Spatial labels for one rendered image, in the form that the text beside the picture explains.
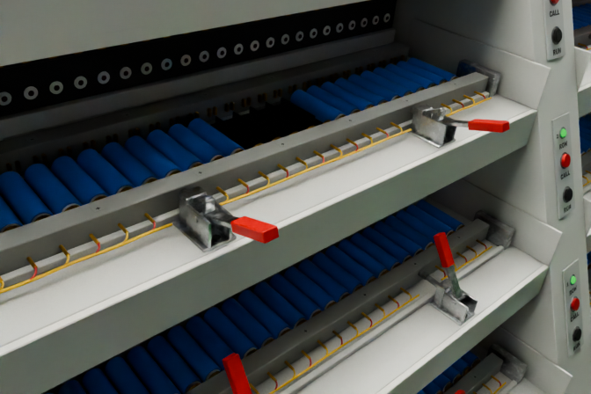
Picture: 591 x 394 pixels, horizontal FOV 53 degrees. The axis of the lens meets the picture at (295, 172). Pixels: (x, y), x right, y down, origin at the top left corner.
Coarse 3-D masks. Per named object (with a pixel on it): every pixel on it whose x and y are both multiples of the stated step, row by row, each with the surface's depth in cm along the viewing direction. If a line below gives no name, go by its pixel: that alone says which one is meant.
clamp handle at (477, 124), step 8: (440, 112) 57; (440, 120) 57; (448, 120) 57; (456, 120) 56; (464, 120) 56; (472, 120) 54; (480, 120) 54; (488, 120) 54; (496, 120) 53; (504, 120) 53; (472, 128) 54; (480, 128) 54; (488, 128) 53; (496, 128) 52; (504, 128) 52
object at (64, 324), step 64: (256, 64) 61; (448, 64) 74; (512, 64) 67; (0, 128) 46; (512, 128) 64; (320, 192) 49; (384, 192) 52; (128, 256) 40; (192, 256) 41; (256, 256) 44; (0, 320) 34; (64, 320) 35; (128, 320) 38; (0, 384) 33
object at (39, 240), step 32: (416, 96) 61; (448, 96) 63; (320, 128) 53; (352, 128) 54; (384, 128) 58; (224, 160) 47; (256, 160) 48; (288, 160) 50; (128, 192) 42; (160, 192) 43; (224, 192) 45; (256, 192) 46; (32, 224) 38; (64, 224) 39; (96, 224) 40; (128, 224) 42; (0, 256) 36; (32, 256) 38; (0, 288) 35
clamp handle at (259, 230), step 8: (208, 200) 41; (208, 208) 41; (208, 216) 41; (216, 216) 40; (224, 216) 40; (232, 216) 40; (224, 224) 39; (232, 224) 38; (240, 224) 38; (248, 224) 38; (256, 224) 37; (264, 224) 37; (272, 224) 37; (240, 232) 38; (248, 232) 37; (256, 232) 36; (264, 232) 36; (272, 232) 36; (256, 240) 37; (264, 240) 36
